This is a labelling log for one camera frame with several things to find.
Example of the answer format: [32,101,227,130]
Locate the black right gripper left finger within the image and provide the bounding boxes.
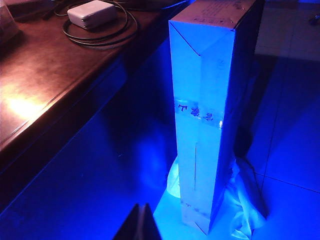
[111,203,144,240]

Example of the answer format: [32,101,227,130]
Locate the translucent plastic storage box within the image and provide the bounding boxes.
[0,4,23,45]

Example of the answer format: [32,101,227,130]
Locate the brown wooden desk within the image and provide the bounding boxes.
[0,0,192,173]

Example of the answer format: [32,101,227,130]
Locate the tall cardboard box with tape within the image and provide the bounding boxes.
[168,0,266,236]

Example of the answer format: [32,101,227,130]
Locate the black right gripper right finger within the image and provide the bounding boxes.
[141,203,164,240]

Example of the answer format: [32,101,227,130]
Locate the white power adapter brick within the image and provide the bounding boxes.
[66,0,119,29]

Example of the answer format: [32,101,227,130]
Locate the thin adapter cable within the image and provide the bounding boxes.
[61,3,139,50]

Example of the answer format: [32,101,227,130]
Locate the white plastic bag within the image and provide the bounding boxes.
[165,156,269,240]

